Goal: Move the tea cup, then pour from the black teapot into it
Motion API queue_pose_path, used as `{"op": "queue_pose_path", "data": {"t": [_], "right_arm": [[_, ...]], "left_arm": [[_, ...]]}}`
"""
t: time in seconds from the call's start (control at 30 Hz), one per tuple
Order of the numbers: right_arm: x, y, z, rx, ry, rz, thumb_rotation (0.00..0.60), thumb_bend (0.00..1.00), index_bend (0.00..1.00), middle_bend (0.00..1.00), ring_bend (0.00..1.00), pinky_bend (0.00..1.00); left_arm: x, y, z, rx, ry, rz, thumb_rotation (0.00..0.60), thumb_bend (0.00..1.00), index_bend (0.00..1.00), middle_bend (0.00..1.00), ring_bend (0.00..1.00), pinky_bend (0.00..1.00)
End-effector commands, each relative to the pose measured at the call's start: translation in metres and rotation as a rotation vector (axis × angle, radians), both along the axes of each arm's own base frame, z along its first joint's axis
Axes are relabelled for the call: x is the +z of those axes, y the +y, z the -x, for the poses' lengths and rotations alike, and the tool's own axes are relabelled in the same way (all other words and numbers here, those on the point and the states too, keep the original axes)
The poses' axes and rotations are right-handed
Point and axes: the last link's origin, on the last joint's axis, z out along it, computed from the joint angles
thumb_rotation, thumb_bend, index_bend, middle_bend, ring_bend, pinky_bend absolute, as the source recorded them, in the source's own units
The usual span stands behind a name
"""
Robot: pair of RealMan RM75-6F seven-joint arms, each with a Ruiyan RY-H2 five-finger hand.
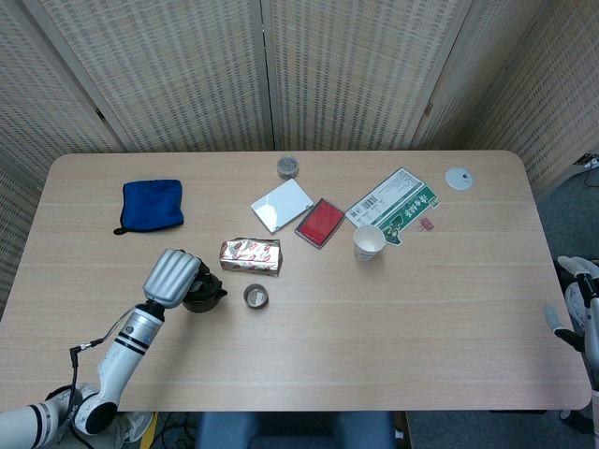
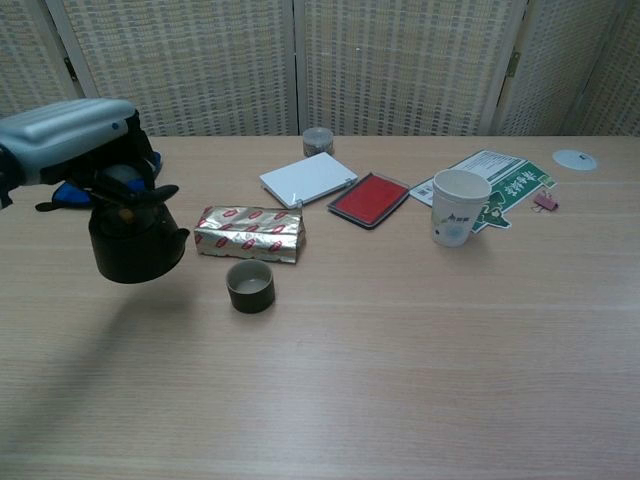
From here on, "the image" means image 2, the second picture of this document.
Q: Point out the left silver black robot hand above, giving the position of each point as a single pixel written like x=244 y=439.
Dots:
x=70 y=130

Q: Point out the black teapot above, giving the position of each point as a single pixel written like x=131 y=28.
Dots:
x=135 y=245

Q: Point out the small round metal tin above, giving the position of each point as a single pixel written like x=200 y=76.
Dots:
x=250 y=297

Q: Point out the brass screen hinge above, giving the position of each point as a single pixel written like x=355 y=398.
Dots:
x=515 y=64
x=70 y=69

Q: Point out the woven folding screen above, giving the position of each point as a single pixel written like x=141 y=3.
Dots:
x=200 y=60

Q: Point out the red patterned foil packet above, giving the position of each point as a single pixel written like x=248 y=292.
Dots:
x=250 y=232

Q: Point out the white flat plastic case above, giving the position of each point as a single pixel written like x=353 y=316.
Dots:
x=307 y=177

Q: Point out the small clear round jar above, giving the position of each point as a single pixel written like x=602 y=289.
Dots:
x=317 y=142

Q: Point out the red ink pad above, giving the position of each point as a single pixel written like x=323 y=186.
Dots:
x=370 y=197

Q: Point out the white paper cup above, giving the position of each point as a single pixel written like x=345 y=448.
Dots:
x=452 y=220

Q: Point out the green white flattened carton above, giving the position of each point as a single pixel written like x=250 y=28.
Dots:
x=520 y=182

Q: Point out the red binder clip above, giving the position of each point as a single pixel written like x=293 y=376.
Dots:
x=545 y=201

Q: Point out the white round disc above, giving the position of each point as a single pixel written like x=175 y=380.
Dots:
x=570 y=160

